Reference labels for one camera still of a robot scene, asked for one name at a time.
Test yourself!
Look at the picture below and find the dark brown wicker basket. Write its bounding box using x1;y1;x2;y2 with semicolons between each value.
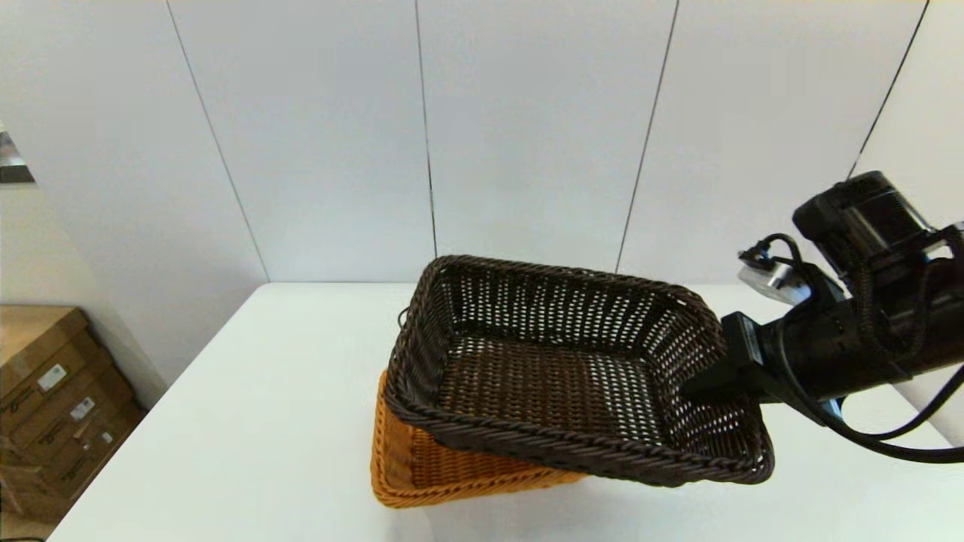
384;254;776;488

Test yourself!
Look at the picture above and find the orange wicker basket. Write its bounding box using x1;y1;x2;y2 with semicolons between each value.
369;370;588;509

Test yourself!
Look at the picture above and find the brown cardboard box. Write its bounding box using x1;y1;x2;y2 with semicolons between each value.
0;306;99;400
0;354;140;456
0;410;148;528

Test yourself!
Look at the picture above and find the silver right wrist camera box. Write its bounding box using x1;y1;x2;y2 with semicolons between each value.
737;252;814;306

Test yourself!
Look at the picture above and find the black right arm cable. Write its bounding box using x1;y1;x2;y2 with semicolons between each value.
776;361;964;464

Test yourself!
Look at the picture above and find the dark wall shelf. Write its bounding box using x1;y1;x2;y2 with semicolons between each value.
0;128;36;186

